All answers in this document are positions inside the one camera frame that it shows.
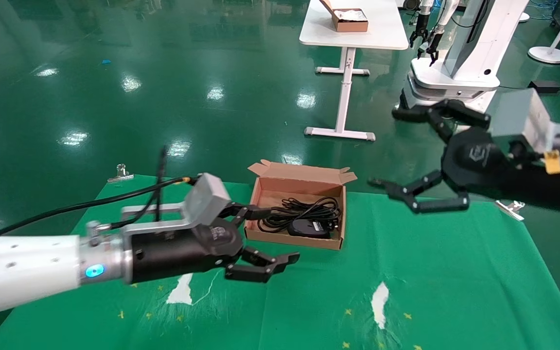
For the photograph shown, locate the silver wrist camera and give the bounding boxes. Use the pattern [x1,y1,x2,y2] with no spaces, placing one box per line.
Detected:
[122,174,233,237]
[487,87,560,173]

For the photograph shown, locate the black background robot gripper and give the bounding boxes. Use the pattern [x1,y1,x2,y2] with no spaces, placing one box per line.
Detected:
[409,27,429,49]
[419,32,443,66]

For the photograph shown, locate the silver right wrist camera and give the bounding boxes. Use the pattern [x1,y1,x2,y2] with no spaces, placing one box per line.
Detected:
[487,87,560,173]

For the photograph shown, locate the open brown cardboard box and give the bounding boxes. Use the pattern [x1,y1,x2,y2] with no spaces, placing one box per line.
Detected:
[244,159,357,251]

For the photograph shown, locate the white floor stand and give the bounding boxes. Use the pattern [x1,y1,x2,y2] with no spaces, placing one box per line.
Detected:
[528,0,560,64]

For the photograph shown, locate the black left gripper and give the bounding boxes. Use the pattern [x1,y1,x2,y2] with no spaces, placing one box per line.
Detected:
[129,202,301,285]

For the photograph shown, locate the white background table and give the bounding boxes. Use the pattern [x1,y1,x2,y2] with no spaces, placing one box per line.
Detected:
[299,0,409,141]

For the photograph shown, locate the black floor power brick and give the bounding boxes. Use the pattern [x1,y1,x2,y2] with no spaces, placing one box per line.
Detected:
[528,80,560,93]

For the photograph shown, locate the white wheeled background robot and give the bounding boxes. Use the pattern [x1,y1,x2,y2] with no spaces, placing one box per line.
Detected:
[399,0,528,127]

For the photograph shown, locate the black left wrist camera cable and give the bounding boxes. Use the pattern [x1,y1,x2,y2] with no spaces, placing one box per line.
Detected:
[0,146,198,249]

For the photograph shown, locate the small brown background box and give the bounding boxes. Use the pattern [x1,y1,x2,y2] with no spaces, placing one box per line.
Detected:
[320,0,369,33]

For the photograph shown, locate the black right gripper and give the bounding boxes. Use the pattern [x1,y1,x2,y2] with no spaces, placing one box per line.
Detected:
[368,100,560,217]

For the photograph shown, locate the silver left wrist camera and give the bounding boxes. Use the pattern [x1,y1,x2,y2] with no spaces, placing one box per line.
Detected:
[122,174,233,237]

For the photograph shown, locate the white items in background box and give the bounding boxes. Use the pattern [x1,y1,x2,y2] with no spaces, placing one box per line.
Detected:
[333,9,367,21]

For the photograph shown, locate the black power cord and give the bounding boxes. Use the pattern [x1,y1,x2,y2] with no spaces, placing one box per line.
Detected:
[257,197,343,235]

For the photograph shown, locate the green table cloth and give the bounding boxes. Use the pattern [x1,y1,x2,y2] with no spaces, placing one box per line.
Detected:
[0,175,560,350]

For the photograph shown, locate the silver metal table clip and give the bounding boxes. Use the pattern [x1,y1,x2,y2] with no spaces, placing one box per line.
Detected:
[107,164,135,183]
[496,200,526,222]

